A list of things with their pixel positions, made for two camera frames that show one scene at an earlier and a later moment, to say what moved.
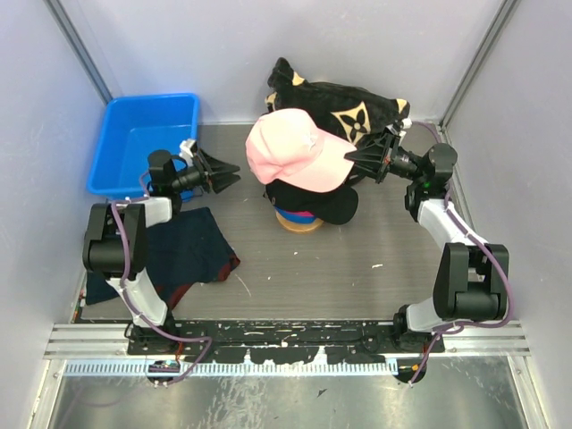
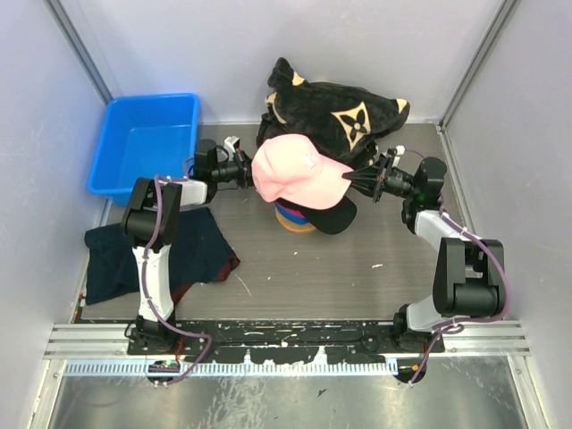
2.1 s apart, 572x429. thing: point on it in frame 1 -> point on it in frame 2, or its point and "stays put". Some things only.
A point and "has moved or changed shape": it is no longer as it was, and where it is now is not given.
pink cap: x=288 y=147 has moved or changed shape
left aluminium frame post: x=79 y=46 stays put
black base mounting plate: x=298 y=341 stays put
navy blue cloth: x=189 y=248 stays put
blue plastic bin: x=132 y=127 stays put
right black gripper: x=373 y=157 -> x=365 y=180
